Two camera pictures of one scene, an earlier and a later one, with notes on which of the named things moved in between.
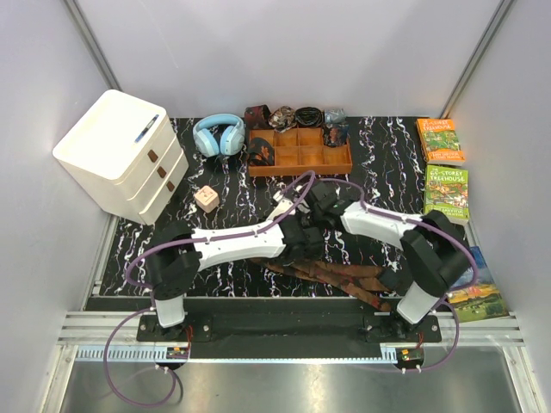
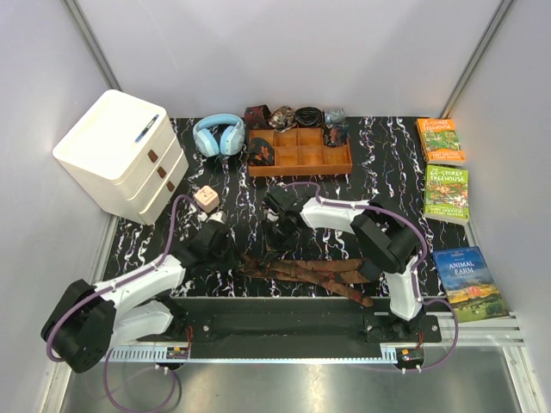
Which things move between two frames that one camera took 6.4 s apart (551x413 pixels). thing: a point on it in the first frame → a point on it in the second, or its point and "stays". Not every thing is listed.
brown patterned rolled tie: x=281 y=119 stays
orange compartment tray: x=300 y=151 stays
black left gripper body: x=284 y=262 → x=224 y=259
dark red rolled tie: x=257 y=116 stays
